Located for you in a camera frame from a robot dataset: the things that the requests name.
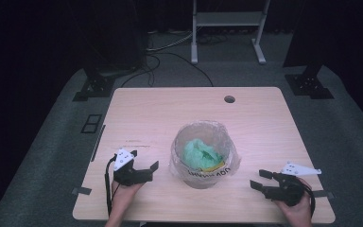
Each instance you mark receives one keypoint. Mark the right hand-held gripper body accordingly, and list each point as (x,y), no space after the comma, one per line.
(288,190)

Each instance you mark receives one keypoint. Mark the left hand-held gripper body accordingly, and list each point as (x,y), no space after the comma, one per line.
(129,176)

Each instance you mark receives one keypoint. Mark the person's left hand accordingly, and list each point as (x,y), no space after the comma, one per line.
(124,197)

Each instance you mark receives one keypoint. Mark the person's right hand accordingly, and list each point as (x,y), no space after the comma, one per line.
(296,212)

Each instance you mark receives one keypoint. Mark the black tape strip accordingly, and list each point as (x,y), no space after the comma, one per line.
(82,190)
(324,194)

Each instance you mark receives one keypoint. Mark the long black strip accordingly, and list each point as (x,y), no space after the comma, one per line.
(98,143)

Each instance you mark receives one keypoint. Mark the yellow wrapper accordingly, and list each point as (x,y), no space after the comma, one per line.
(217,166)

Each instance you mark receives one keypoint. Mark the crumpled green plastic bag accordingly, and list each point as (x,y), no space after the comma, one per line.
(198,154)

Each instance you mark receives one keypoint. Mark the clear plastic bucket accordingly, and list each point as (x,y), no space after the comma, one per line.
(201,181)

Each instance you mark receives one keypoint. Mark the clear plastic liner bag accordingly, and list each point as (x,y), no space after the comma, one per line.
(230,138)

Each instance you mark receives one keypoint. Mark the black floor socket box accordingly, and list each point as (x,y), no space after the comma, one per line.
(91,123)

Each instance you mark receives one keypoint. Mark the black stand base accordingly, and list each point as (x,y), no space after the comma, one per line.
(308,85)
(95,88)

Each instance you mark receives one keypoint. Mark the white metal stand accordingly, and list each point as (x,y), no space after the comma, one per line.
(230,19)

